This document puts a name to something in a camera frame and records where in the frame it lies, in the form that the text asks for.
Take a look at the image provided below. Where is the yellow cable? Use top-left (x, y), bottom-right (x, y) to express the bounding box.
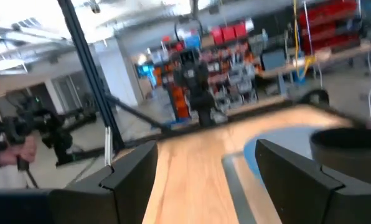
top-left (292, 0), bottom-right (316, 80)

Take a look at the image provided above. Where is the rack with red bins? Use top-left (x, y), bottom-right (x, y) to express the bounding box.
top-left (297, 0), bottom-right (362, 54)

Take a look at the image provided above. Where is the blue translucent plastic bowl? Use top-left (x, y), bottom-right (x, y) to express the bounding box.
top-left (243, 126), bottom-right (319, 184)

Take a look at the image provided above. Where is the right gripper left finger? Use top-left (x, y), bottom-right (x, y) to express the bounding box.
top-left (0, 140), bottom-right (159, 224)

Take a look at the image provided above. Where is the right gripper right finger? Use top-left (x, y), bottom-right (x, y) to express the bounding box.
top-left (255, 139), bottom-right (371, 224)

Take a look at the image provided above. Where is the shelf with orange bins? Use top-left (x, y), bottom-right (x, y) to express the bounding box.
top-left (153, 20), bottom-right (260, 124)

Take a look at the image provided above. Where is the black cylindrical cup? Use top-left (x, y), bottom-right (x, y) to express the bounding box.
top-left (309, 127), bottom-right (371, 189)

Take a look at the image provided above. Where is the person's hand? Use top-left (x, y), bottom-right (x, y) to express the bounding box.
top-left (0, 135), bottom-right (37, 167)

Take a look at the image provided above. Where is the long workbench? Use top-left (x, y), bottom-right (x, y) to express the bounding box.
top-left (256, 39), bottom-right (371, 80)

